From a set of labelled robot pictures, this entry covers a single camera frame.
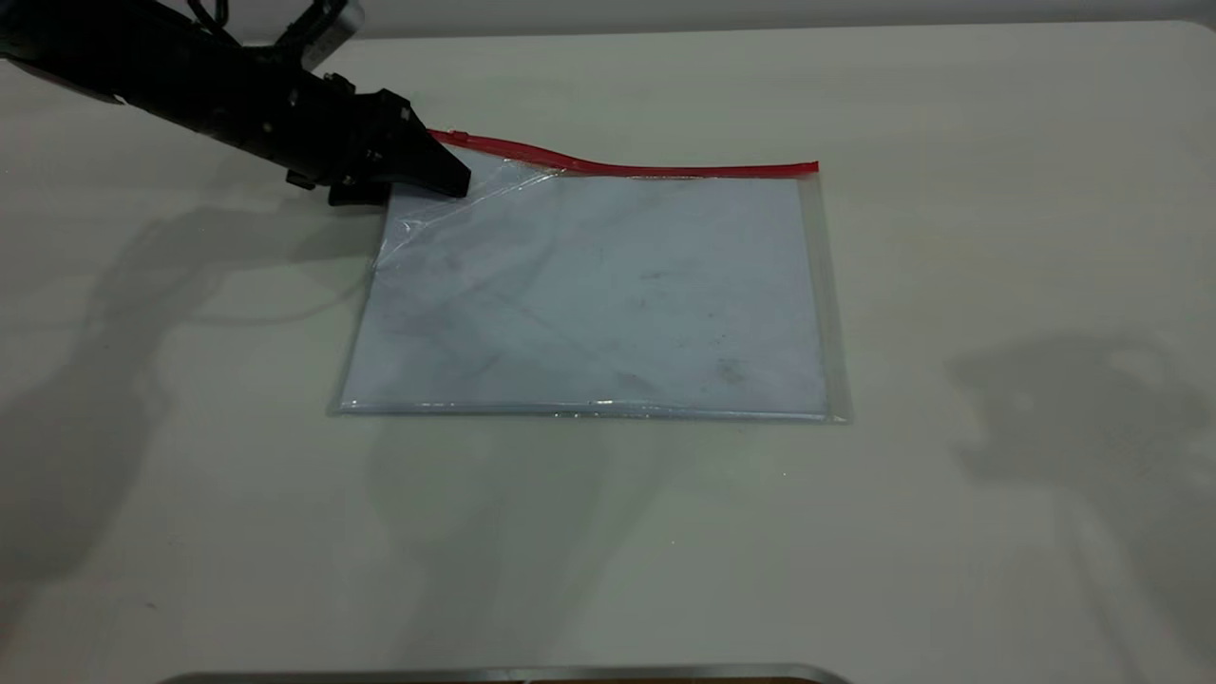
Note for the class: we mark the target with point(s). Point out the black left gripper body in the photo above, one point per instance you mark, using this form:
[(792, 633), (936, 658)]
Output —
[(342, 133)]

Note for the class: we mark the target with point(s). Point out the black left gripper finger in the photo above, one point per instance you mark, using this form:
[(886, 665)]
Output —
[(432, 171), (359, 196)]

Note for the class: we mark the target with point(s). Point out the red zipper slider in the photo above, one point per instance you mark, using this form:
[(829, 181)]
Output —
[(449, 136)]

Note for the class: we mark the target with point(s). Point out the clear zip bag with paper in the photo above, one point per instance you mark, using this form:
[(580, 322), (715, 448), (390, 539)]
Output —
[(589, 304)]

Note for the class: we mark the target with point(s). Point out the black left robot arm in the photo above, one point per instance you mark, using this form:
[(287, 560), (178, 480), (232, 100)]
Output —
[(142, 66)]

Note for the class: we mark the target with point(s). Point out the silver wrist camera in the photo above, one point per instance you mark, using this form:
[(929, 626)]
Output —
[(332, 17)]

